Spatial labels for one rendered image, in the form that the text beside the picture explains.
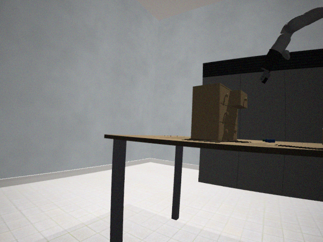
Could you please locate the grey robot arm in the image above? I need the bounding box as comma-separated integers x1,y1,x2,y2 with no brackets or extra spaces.
275,7,323,47

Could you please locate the small wooden chest of drawers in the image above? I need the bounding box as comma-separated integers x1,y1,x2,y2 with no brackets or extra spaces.
191,83,238,141

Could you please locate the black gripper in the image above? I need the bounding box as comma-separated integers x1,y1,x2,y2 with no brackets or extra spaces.
260,42,290,84

